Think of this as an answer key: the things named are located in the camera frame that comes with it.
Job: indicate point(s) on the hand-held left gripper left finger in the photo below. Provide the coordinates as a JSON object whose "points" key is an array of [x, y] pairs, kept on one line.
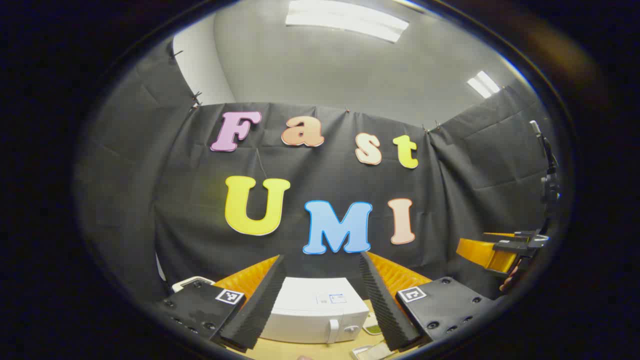
{"points": [[260, 310]]}

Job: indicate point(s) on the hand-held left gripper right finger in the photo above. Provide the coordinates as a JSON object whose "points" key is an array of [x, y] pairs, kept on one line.
{"points": [[385, 310]]}

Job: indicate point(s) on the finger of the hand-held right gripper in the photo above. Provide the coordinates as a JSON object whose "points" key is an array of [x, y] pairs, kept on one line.
{"points": [[485, 252]]}

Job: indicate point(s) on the white microwave oven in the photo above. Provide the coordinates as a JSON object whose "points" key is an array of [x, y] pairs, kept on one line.
{"points": [[305, 315]]}

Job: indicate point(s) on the white divided dish of beans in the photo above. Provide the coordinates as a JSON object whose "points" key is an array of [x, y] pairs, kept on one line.
{"points": [[372, 325]]}

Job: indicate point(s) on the white rectangular dish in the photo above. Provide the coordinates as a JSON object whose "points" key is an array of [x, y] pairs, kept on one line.
{"points": [[370, 351]]}

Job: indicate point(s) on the white toaster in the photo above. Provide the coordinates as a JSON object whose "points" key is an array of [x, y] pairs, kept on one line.
{"points": [[192, 283]]}

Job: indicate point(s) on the small ceiling light panel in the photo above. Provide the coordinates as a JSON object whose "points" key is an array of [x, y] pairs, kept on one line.
{"points": [[482, 84]]}

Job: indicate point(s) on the large ceiling light panel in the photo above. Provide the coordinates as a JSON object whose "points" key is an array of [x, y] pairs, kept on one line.
{"points": [[345, 20]]}

